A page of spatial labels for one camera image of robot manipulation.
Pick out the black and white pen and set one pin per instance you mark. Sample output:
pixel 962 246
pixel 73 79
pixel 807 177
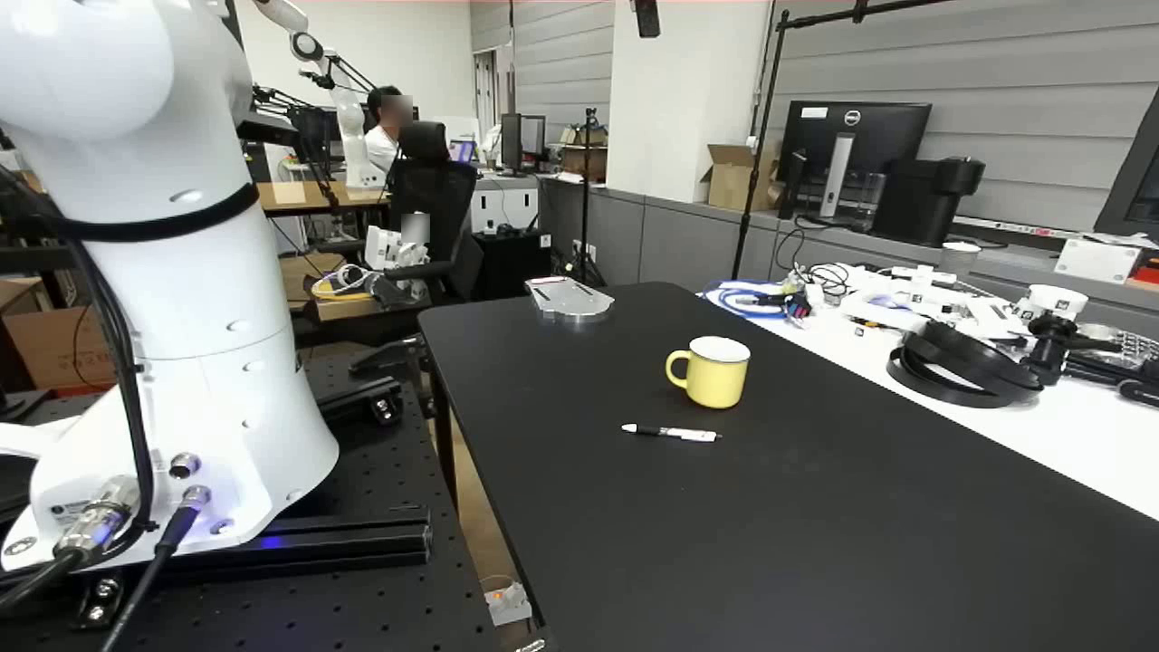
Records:
pixel 696 436

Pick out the silver metal mounting plate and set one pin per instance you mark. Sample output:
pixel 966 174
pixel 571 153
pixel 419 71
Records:
pixel 571 299

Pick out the black Dell monitor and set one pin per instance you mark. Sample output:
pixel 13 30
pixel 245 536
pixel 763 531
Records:
pixel 838 155

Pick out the seated person white shirt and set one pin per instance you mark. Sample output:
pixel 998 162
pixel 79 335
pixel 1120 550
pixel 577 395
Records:
pixel 385 119

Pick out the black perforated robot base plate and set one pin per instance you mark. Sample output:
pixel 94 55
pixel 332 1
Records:
pixel 372 562

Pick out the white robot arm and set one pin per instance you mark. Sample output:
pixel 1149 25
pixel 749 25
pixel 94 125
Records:
pixel 126 112

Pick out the black tripod stand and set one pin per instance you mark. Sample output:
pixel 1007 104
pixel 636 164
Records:
pixel 583 265

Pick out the yellow cup white rim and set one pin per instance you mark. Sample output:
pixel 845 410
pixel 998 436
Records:
pixel 711 372

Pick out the black office chair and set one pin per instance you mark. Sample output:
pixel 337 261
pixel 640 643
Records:
pixel 423 184

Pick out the cardboard box on counter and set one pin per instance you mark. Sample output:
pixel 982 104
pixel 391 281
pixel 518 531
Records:
pixel 739 177

